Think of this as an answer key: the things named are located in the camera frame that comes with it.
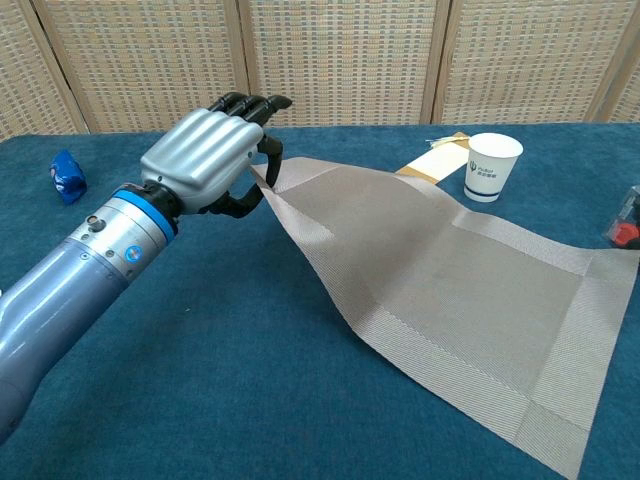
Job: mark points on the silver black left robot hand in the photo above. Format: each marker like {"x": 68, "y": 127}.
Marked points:
{"x": 200, "y": 155}

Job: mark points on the brown woven placemat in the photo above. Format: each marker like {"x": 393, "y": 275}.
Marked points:
{"x": 450, "y": 280}

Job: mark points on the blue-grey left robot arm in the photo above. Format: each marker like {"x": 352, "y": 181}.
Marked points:
{"x": 60, "y": 300}

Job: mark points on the blue snack packet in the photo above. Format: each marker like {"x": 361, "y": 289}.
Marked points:
{"x": 67, "y": 177}

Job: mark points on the bamboo folding screen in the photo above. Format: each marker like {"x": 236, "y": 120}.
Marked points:
{"x": 340, "y": 60}

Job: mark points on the blue carpet table cover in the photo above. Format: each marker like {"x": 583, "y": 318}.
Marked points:
{"x": 225, "y": 350}

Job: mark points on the white paper cup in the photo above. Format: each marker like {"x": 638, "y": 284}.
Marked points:
{"x": 487, "y": 170}

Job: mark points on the clear box with red toys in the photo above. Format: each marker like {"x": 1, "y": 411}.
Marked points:
{"x": 625, "y": 225}

